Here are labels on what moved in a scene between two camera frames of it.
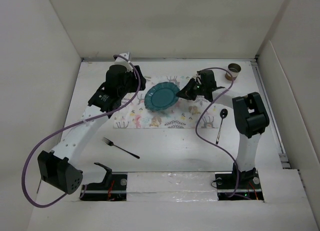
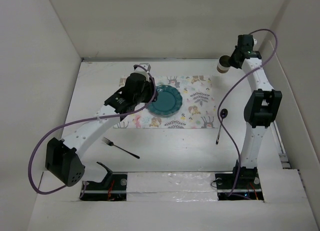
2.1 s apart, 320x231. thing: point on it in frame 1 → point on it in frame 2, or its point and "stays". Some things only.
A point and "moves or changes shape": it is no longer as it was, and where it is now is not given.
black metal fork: (110, 143) stays
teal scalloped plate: (162, 96) moves or changes shape
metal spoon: (223, 114) stays
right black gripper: (186, 92) → (233, 63)
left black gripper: (133, 75) → (149, 85)
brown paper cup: (234, 69) → (224, 64)
